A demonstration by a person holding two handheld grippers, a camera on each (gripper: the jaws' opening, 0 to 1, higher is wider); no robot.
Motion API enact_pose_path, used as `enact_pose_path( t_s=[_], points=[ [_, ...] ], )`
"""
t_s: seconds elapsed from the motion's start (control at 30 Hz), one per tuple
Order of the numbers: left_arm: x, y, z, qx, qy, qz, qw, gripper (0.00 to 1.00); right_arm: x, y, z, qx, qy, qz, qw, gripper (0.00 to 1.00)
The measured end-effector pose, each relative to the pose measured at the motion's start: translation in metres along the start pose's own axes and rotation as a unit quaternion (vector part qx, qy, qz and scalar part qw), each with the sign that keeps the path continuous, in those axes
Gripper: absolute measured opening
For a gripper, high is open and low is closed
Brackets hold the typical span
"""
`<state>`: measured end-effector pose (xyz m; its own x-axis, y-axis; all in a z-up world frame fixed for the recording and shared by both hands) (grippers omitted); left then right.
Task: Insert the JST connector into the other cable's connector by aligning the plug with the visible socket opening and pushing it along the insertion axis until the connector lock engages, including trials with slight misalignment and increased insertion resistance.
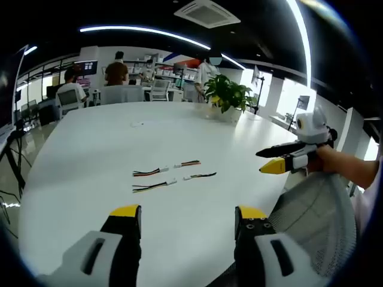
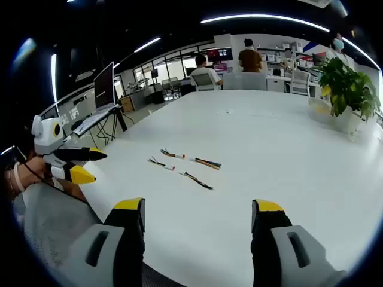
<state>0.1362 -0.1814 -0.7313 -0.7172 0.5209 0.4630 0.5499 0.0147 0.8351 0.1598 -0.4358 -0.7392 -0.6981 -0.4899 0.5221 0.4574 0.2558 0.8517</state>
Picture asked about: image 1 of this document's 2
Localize green potted plant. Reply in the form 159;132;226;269
202;74;259;123

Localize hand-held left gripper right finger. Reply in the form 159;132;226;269
234;205;332;287

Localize clear glass container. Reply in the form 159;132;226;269
193;102;217;120

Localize white storage shelves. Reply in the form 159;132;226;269
124;53;200;88

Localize person's right hand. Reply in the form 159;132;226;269
307;145;349;175

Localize JST socket with dark wires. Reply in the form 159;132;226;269
183;172;217;181

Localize white mesh office chair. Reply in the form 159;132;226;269
148;79;172;102

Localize JST connector with multicoloured wires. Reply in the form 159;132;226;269
132;167;170;178
132;178;177;194

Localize black metal desk frame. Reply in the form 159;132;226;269
0;127;27;199

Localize dark monitor screen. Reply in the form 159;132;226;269
74;60;99;87

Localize ceiling air conditioner vent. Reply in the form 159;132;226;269
173;0;242;29

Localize JST socket with orange wires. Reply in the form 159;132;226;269
174;160;202;169

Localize wide grey chair back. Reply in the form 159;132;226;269
100;85;146;105

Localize curved ceiling light strip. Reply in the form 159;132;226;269
79;26;212;50

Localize grey mesh office chair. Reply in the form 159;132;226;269
268;172;358;277

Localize monitor on black stand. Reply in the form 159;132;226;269
252;65;266;115

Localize straight ceiling light strip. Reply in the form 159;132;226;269
285;0;314;89

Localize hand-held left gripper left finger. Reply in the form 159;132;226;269
38;204;142;287

